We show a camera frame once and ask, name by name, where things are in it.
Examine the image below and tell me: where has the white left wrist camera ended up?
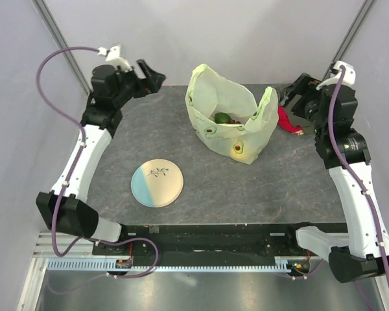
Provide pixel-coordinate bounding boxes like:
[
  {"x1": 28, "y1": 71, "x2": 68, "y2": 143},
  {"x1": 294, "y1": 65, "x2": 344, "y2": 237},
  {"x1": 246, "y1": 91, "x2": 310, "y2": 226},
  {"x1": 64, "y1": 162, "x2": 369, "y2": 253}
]
[{"x1": 97, "y1": 45, "x2": 132, "y2": 72}]

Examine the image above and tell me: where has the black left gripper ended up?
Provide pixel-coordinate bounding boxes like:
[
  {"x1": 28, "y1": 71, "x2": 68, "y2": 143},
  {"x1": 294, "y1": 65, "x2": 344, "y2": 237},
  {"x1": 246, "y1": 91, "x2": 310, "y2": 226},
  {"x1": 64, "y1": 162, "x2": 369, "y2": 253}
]
[{"x1": 113, "y1": 59, "x2": 165, "y2": 108}]

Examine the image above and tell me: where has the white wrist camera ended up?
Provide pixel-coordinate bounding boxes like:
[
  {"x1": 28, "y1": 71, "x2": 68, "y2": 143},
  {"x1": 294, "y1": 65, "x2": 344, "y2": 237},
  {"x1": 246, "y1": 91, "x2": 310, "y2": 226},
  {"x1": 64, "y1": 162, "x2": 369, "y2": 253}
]
[
  {"x1": 316, "y1": 60, "x2": 356, "y2": 91},
  {"x1": 97, "y1": 45, "x2": 132, "y2": 72}
]

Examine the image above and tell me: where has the cream and blue plate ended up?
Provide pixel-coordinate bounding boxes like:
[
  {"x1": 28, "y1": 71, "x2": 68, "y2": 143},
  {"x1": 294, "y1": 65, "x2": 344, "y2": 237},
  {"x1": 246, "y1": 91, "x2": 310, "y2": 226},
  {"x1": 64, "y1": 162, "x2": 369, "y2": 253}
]
[{"x1": 130, "y1": 159, "x2": 184, "y2": 208}]

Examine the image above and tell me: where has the green lime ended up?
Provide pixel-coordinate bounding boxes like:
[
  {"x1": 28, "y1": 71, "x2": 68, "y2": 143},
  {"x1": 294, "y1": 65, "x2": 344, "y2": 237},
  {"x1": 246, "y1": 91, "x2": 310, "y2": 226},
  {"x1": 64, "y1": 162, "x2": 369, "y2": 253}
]
[{"x1": 214, "y1": 112, "x2": 231, "y2": 124}]

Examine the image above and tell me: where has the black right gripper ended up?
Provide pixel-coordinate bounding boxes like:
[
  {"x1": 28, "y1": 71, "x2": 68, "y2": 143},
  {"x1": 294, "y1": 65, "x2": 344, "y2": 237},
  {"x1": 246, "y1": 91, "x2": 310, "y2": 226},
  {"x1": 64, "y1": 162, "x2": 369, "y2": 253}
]
[{"x1": 279, "y1": 72, "x2": 329, "y2": 135}]

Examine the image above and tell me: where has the aluminium frame rail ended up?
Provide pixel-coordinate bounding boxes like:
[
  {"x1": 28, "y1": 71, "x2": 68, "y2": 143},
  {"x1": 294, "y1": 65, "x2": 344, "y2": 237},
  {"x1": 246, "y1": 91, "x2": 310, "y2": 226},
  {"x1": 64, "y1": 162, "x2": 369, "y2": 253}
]
[
  {"x1": 322, "y1": 0, "x2": 376, "y2": 82},
  {"x1": 31, "y1": 0, "x2": 90, "y2": 95}
]

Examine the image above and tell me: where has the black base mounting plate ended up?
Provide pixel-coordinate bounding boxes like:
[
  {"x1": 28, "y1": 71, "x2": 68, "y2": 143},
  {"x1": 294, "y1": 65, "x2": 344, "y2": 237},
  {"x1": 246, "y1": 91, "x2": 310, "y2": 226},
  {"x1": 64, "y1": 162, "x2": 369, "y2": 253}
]
[{"x1": 91, "y1": 223, "x2": 348, "y2": 260}]

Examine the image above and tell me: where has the yellow fruit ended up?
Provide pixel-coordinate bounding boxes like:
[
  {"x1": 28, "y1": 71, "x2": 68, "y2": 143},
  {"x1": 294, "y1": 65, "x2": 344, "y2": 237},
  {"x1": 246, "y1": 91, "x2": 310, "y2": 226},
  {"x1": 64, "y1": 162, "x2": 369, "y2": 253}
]
[{"x1": 230, "y1": 150, "x2": 255, "y2": 165}]

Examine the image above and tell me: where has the right aluminium frame rail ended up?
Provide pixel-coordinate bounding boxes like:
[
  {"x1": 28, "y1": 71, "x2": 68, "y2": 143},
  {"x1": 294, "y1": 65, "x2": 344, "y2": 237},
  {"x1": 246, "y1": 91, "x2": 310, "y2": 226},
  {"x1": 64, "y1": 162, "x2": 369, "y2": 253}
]
[{"x1": 322, "y1": 0, "x2": 376, "y2": 82}]

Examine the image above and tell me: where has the light green plastic bag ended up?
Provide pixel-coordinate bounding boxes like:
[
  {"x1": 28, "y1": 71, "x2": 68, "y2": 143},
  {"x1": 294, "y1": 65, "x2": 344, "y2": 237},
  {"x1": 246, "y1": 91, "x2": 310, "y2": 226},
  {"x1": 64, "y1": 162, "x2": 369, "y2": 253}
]
[{"x1": 185, "y1": 64, "x2": 279, "y2": 165}]

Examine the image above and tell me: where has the red grape bunch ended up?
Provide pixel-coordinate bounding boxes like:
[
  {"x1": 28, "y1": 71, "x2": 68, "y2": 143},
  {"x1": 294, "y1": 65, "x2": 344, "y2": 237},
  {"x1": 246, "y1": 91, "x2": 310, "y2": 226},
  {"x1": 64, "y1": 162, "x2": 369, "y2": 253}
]
[{"x1": 221, "y1": 120, "x2": 242, "y2": 124}]

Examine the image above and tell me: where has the front aluminium extrusion frame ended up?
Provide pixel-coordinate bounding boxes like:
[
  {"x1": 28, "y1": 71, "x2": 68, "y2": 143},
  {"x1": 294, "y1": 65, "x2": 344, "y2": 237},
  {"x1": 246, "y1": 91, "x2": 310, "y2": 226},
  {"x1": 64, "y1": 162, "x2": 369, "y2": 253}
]
[{"x1": 16, "y1": 233, "x2": 93, "y2": 310}]

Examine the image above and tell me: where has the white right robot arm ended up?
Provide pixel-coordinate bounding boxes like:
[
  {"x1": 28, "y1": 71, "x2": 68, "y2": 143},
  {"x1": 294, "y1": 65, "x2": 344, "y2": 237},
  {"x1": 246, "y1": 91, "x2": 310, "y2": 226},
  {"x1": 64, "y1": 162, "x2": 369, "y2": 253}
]
[{"x1": 281, "y1": 70, "x2": 389, "y2": 283}]

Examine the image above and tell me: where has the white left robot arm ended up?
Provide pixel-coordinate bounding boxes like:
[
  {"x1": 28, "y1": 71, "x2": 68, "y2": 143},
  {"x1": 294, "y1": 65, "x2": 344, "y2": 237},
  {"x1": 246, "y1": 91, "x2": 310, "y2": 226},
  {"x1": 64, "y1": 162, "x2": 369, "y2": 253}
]
[{"x1": 36, "y1": 59, "x2": 166, "y2": 255}]

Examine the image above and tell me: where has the red cloth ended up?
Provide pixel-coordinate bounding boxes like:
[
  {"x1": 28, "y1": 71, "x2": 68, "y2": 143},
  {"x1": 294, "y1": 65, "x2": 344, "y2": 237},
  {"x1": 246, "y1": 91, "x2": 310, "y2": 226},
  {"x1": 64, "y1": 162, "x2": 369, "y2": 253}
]
[{"x1": 277, "y1": 106, "x2": 304, "y2": 135}]

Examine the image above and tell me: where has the left aluminium frame rail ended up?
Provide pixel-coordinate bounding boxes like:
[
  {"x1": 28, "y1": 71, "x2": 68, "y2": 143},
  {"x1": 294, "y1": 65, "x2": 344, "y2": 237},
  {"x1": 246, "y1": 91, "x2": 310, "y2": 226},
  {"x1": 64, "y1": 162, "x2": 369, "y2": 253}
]
[{"x1": 31, "y1": 0, "x2": 90, "y2": 95}]

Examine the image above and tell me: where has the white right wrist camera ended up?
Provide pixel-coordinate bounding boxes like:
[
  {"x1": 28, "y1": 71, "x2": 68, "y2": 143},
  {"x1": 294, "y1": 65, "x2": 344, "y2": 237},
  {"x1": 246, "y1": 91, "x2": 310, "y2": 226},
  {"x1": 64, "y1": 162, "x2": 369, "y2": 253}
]
[{"x1": 316, "y1": 60, "x2": 356, "y2": 91}]

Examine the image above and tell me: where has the grey slotted cable duct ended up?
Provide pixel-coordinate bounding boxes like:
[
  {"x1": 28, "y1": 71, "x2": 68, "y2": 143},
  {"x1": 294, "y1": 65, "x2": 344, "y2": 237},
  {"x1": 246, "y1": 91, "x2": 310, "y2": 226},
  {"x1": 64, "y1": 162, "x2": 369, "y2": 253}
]
[{"x1": 47, "y1": 255, "x2": 311, "y2": 272}]

